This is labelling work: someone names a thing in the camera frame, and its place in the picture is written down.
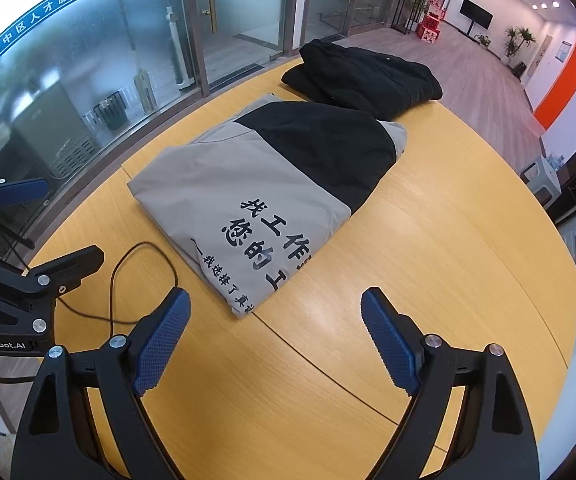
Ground beige and black jacket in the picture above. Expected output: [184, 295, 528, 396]
[128, 94, 407, 318]

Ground grey plastic stool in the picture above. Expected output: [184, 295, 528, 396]
[519, 156, 561, 209]

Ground orange door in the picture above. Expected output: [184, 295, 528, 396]
[533, 43, 576, 130]

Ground folded black garment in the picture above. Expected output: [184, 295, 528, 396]
[281, 39, 443, 120]

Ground tall corner plant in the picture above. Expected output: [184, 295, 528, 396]
[503, 26, 536, 66]

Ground red boxes stack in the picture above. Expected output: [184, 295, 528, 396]
[416, 0, 445, 44]

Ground black cable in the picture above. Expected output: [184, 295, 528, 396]
[56, 240, 181, 337]

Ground black wall television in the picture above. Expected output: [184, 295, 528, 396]
[459, 0, 493, 29]

